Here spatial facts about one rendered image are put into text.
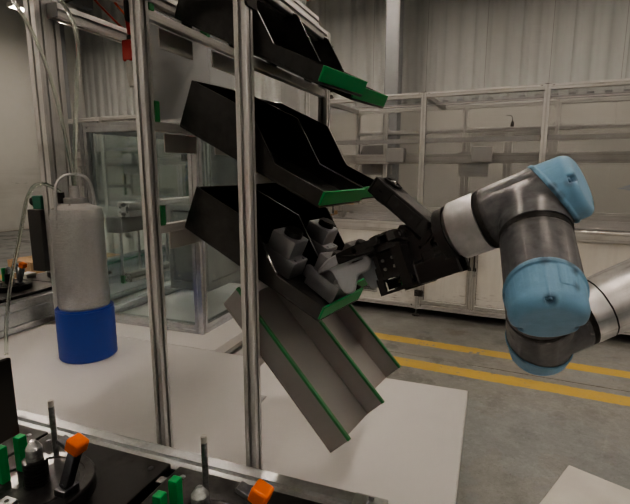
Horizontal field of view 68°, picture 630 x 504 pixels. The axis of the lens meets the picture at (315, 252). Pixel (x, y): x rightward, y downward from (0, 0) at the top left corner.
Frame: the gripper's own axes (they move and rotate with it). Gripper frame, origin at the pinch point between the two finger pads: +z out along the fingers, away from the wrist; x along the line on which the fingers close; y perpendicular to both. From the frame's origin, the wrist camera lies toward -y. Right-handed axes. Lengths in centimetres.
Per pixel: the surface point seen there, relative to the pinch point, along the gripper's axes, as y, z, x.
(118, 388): 8, 75, -2
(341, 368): 16.3, 9.6, 5.9
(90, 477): 19.2, 26.8, -30.5
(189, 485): 24.3, 19.0, -21.2
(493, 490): 97, 63, 145
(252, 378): 13.1, 12.7, -11.0
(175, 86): -87, 75, 40
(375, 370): 19.6, 12.8, 19.5
